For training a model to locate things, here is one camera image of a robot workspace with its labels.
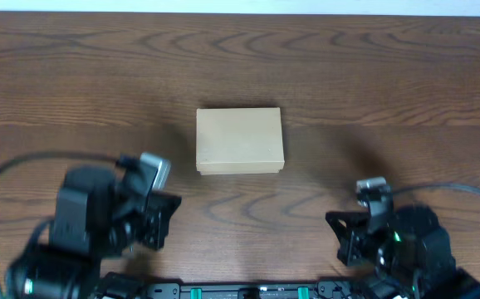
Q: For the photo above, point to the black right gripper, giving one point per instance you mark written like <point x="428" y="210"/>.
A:
<point x="357" y="239"/>

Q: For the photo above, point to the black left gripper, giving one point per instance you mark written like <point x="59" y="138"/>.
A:
<point x="153" y="222"/>

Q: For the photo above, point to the cardboard box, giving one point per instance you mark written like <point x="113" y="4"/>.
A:
<point x="239" y="141"/>

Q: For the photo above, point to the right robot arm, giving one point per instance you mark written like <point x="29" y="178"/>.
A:
<point x="409" y="249"/>

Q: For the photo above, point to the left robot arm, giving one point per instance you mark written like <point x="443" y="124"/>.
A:
<point x="97" y="216"/>

